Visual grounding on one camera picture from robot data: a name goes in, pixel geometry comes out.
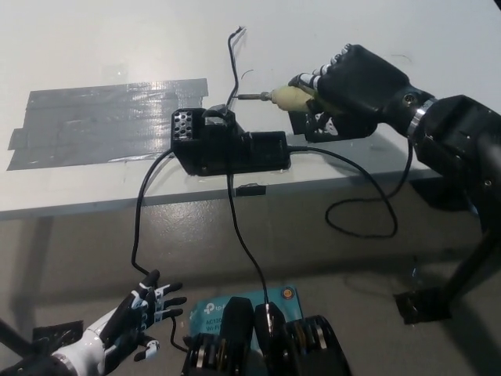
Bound thin black wire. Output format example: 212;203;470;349
225;26;275;338

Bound black robot torso blocks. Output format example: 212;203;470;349
182;297;351;376

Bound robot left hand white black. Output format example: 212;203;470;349
52;269;188;376

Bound small black tape strip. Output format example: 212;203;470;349
236;183;267;197

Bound soldering iron with taped handle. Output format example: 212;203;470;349
230;86;318;114

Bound black square printed tray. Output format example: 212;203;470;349
288;110;314;143

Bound teal TP-Link box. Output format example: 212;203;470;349
189;286;305;342

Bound black soldering iron cable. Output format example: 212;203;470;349
289;139;412;239

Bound grey duct tape patch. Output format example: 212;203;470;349
6;78;209;172

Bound robot right hand black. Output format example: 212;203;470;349
287;43;435;143

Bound black table leg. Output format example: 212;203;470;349
444;230;501;310

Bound black power cable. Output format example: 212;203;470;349
132;151;191;353

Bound black soldering station base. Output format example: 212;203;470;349
171;104;291;178

